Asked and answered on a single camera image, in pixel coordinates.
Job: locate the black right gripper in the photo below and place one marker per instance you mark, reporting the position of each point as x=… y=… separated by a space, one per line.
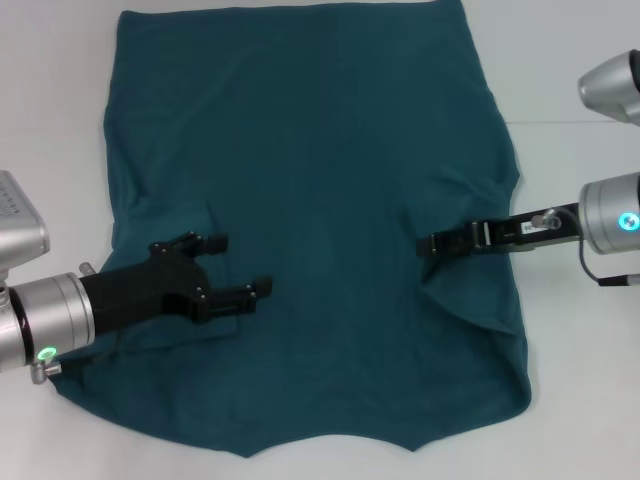
x=525 y=237

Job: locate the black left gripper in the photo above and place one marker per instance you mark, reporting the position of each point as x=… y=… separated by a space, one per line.
x=145 y=290

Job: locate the teal blue shirt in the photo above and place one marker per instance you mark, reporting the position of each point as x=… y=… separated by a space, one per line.
x=310 y=150

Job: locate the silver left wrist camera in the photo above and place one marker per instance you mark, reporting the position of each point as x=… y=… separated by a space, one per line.
x=25 y=225

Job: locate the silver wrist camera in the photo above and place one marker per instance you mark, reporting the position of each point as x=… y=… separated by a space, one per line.
x=607 y=85
x=25 y=225

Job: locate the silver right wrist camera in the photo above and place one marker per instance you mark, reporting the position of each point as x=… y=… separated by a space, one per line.
x=607 y=85

